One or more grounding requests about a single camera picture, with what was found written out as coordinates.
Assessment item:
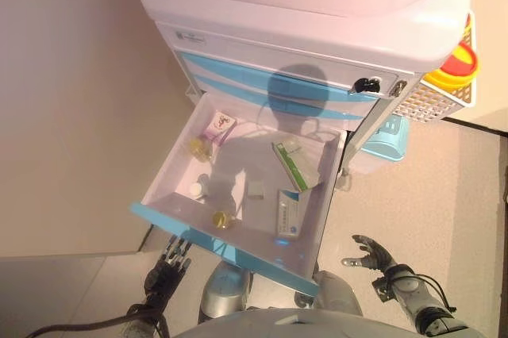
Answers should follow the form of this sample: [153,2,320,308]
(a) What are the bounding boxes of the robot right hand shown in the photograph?
[341,234,398,274]

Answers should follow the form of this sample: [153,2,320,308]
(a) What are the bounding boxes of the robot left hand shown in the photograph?
[143,234,192,295]

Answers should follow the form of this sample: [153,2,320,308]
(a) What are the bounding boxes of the white drawer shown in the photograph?
[129,91,348,298]

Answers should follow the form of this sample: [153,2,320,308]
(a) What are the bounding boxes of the yellow capsule bottle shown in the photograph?
[189,137,212,163]
[212,209,237,231]

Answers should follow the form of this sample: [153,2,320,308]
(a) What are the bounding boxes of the white cap medicine bottle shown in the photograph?
[189,173,211,198]

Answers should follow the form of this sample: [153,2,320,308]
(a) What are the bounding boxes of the blue white medicine box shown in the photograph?
[275,189,302,238]

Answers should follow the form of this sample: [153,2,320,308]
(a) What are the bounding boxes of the green white medicine box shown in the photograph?
[271,140,325,193]

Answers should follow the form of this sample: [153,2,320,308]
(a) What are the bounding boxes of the pink white medicine box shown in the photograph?
[202,110,239,144]

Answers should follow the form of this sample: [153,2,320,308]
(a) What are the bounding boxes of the silver robot right leg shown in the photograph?
[313,270,364,317]

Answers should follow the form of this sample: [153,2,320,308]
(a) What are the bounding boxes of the cart caster wheel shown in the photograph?
[336,169,354,192]

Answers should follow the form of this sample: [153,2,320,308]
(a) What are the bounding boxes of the grey robot torso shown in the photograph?
[170,305,483,338]

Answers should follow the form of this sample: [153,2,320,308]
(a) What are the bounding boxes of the small grey box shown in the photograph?
[246,179,266,199]

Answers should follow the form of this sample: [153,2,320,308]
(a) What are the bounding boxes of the white mesh basket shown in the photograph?
[394,8,477,121]

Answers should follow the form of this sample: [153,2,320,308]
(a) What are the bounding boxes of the black cart keys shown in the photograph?
[351,75,382,94]

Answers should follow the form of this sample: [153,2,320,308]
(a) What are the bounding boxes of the white medical cart blue drawers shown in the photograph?
[138,0,475,180]

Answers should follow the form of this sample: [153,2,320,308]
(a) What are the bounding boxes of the thick black cable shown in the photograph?
[25,302,171,338]

